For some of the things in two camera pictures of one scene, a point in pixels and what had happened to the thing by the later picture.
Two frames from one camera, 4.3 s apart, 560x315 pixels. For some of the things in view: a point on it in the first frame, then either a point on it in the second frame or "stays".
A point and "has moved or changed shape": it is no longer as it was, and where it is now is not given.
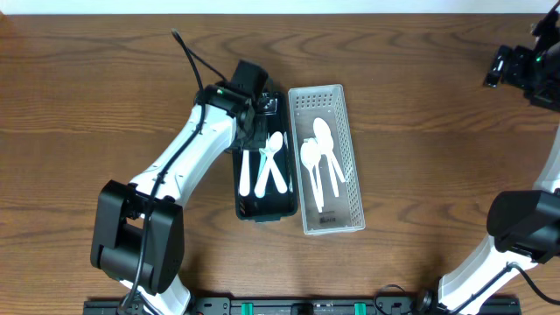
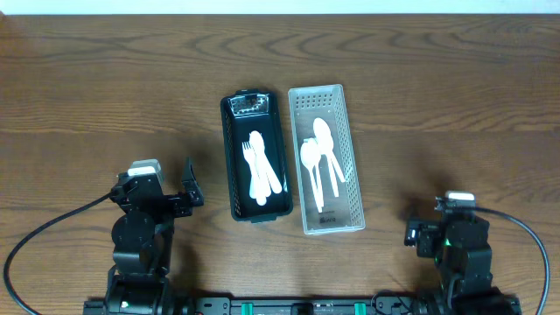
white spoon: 310,152 stays
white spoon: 275,142 has moved or changed shape
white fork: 244,185 to 250,159
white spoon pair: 324,136 stays
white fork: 276,174 to 262,186
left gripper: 255,132 to 173,202
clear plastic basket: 344,212 stays
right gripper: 524,59 to 430,232
